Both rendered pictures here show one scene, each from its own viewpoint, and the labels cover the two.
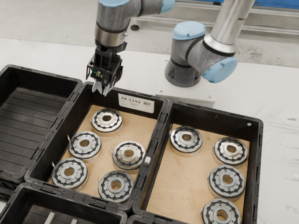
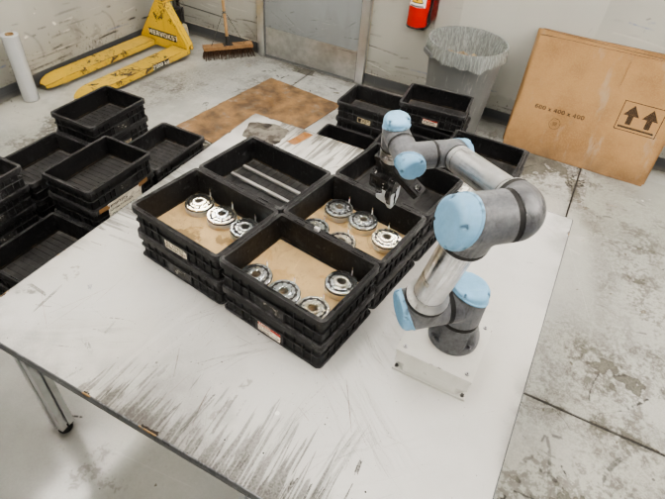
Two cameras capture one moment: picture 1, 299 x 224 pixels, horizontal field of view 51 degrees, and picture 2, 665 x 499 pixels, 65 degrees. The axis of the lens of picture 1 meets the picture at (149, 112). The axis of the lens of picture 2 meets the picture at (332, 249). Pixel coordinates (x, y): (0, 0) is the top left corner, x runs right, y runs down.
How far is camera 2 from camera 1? 1.55 m
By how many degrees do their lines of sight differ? 68
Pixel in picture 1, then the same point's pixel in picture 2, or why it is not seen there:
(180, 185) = (299, 270)
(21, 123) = (406, 198)
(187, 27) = (470, 280)
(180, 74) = not seen: hidden behind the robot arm
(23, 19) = not seen: outside the picture
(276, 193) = (268, 380)
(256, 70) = (477, 481)
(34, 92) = not seen: hidden behind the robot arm
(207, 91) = (416, 348)
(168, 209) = (282, 256)
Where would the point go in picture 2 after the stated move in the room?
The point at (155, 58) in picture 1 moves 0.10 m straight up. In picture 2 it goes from (521, 351) to (531, 332)
